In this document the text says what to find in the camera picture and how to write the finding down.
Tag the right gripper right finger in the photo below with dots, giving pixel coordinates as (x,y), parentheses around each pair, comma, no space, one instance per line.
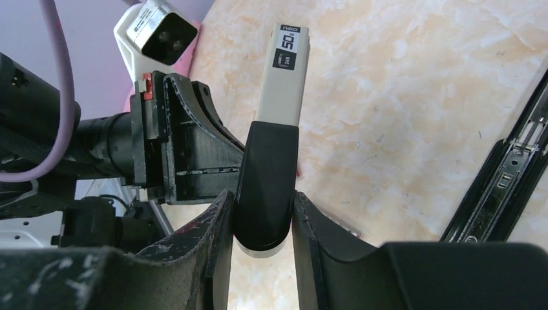
(336,270)

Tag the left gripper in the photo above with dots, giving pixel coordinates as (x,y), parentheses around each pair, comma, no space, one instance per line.
(182,152)

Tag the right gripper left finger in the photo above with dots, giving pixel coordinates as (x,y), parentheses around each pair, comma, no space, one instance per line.
(189,269)

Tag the red white staple box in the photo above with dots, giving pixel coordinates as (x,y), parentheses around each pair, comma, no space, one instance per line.
(342,222)

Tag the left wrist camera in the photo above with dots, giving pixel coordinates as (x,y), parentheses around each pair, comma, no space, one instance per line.
(152,36)

